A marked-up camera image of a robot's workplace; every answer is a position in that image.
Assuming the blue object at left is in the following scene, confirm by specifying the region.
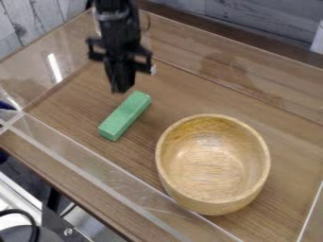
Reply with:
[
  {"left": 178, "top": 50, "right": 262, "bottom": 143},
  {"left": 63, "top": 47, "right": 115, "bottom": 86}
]
[{"left": 0, "top": 100, "right": 16, "bottom": 111}]

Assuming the clear acrylic tray enclosure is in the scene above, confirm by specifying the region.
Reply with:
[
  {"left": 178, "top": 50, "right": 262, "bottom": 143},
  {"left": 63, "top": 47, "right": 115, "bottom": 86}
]
[{"left": 0, "top": 9, "right": 323, "bottom": 242}]

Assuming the green rectangular block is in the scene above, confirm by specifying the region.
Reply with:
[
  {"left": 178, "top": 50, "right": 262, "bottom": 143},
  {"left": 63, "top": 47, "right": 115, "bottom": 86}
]
[{"left": 99, "top": 91, "right": 151, "bottom": 141}]

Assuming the white object at right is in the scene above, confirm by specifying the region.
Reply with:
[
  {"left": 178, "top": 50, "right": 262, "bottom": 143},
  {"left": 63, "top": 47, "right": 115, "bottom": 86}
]
[{"left": 311, "top": 26, "right": 323, "bottom": 55}]

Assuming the black cable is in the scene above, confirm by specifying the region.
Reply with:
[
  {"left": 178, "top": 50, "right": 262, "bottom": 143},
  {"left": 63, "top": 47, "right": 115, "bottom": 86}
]
[{"left": 0, "top": 208, "right": 42, "bottom": 242}]

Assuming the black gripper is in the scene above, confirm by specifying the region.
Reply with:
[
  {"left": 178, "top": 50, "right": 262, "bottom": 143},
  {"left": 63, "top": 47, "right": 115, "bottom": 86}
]
[{"left": 86, "top": 12, "right": 155, "bottom": 93}]

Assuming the brown wooden bowl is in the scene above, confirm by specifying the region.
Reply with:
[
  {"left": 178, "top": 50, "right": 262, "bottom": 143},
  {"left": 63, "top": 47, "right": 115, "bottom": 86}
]
[{"left": 155, "top": 113, "right": 271, "bottom": 216}]

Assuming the black metal bracket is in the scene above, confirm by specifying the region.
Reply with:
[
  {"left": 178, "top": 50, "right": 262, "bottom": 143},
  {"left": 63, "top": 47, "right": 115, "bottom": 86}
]
[{"left": 39, "top": 204, "right": 95, "bottom": 242}]

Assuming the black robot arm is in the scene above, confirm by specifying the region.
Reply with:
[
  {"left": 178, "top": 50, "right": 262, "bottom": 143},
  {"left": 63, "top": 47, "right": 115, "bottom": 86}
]
[{"left": 86, "top": 0, "right": 154, "bottom": 93}]

